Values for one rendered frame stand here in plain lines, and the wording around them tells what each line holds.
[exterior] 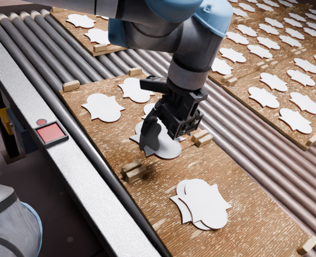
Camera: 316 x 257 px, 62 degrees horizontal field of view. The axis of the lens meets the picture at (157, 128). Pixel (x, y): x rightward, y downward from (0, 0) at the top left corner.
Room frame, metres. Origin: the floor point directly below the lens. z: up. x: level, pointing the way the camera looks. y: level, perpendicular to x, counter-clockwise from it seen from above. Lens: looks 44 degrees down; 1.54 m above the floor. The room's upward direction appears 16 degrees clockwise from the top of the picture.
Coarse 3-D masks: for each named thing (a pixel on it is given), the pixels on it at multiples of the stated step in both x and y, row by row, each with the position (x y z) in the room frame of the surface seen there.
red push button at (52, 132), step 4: (52, 124) 0.52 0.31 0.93; (56, 124) 0.52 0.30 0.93; (40, 128) 0.49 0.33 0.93; (44, 128) 0.49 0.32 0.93; (48, 128) 0.50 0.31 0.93; (52, 128) 0.50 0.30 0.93; (56, 128) 0.50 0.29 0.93; (40, 132) 0.47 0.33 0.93; (44, 132) 0.48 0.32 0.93; (48, 132) 0.48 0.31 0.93; (52, 132) 0.49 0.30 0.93; (56, 132) 0.49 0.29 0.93; (60, 132) 0.50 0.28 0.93; (40, 136) 0.46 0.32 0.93; (44, 136) 0.46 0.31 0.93; (48, 136) 0.47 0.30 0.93; (52, 136) 0.47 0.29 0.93; (56, 136) 0.48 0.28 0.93; (60, 136) 0.48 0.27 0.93; (44, 140) 0.45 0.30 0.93; (48, 140) 0.45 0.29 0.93; (52, 140) 0.46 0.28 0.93
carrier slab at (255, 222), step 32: (192, 160) 0.53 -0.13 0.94; (224, 160) 0.56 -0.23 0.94; (128, 192) 0.36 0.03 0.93; (160, 192) 0.39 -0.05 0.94; (224, 192) 0.44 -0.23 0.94; (256, 192) 0.48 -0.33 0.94; (160, 224) 0.30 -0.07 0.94; (256, 224) 0.37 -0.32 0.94; (288, 224) 0.40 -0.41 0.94; (192, 256) 0.25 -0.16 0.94; (224, 256) 0.27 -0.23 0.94; (256, 256) 0.29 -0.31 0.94; (288, 256) 0.31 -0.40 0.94
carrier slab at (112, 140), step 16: (112, 80) 0.80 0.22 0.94; (64, 96) 0.64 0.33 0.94; (80, 96) 0.66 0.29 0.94; (160, 96) 0.79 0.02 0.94; (80, 112) 0.59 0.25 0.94; (128, 112) 0.66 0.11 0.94; (96, 128) 0.54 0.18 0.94; (112, 128) 0.56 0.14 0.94; (128, 128) 0.58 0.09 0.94; (96, 144) 0.48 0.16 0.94; (112, 144) 0.50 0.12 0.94; (128, 144) 0.52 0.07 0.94; (192, 144) 0.59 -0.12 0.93; (112, 160) 0.44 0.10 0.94; (128, 160) 0.46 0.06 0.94; (144, 160) 0.48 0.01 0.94; (160, 160) 0.49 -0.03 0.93
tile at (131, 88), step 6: (132, 78) 0.84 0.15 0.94; (120, 84) 0.78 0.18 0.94; (126, 84) 0.79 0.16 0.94; (132, 84) 0.80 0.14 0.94; (138, 84) 0.81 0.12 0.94; (126, 90) 0.76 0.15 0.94; (132, 90) 0.77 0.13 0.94; (138, 90) 0.78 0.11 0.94; (144, 90) 0.79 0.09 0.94; (126, 96) 0.72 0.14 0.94; (132, 96) 0.73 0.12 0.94; (138, 96) 0.74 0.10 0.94; (144, 96) 0.75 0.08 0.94; (138, 102) 0.71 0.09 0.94; (144, 102) 0.72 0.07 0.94
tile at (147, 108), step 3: (147, 105) 0.71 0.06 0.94; (150, 105) 0.71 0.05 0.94; (153, 105) 0.72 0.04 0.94; (144, 108) 0.69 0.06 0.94; (147, 108) 0.69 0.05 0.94; (150, 108) 0.70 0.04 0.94; (144, 111) 0.67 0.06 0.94; (147, 111) 0.68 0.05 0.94; (144, 114) 0.67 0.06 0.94; (147, 114) 0.66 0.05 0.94; (141, 117) 0.64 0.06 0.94; (144, 117) 0.64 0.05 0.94; (159, 120) 0.65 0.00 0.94; (162, 123) 0.64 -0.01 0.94
